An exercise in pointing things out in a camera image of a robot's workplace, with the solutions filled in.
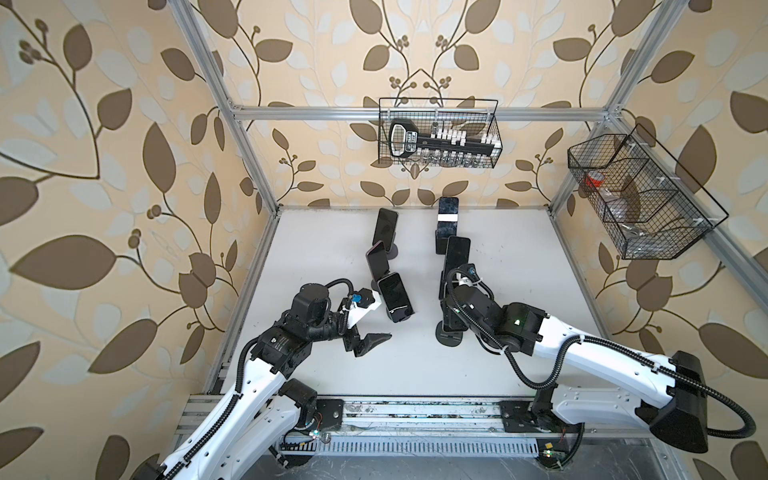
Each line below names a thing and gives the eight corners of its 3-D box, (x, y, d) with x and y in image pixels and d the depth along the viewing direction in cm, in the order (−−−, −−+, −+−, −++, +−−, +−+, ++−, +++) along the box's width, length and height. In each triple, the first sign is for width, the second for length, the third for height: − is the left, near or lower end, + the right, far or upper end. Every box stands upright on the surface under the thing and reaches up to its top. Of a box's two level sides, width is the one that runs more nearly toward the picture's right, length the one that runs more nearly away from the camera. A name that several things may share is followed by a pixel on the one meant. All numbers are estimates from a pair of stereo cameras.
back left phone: (373, 252, 109) (370, 224, 97) (382, 235, 114) (381, 207, 102) (391, 258, 107) (390, 230, 95) (399, 240, 112) (399, 212, 100)
